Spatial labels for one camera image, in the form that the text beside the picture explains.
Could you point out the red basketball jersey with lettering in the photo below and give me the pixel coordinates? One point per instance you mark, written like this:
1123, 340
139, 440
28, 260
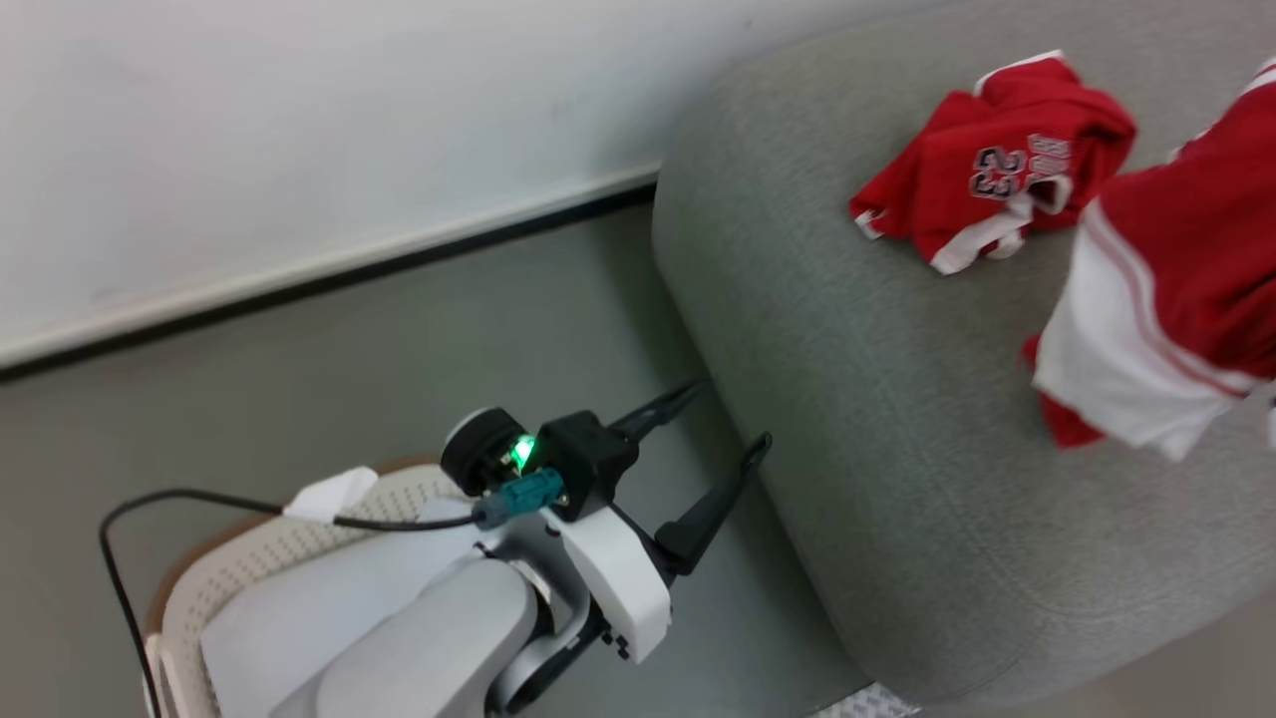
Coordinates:
1176, 289

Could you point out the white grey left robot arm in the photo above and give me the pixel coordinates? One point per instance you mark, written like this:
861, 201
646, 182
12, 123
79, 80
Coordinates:
399, 638

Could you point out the red jersey number 23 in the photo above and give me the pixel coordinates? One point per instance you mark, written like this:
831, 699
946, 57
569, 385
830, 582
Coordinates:
987, 165

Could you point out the white perforated panel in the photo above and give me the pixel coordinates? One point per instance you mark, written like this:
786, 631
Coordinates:
867, 705

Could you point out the grey fabric sofa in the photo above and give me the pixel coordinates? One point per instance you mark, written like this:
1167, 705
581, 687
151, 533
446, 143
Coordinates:
927, 449

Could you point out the white and black baseboard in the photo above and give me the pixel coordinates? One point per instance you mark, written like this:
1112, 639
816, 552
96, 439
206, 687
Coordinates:
299, 274

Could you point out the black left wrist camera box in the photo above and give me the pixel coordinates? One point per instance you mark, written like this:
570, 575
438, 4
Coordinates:
588, 454

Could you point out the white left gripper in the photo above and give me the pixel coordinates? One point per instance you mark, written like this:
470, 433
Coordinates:
623, 583

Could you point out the cream perforated laundry basket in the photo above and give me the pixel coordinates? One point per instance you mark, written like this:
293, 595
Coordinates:
299, 548

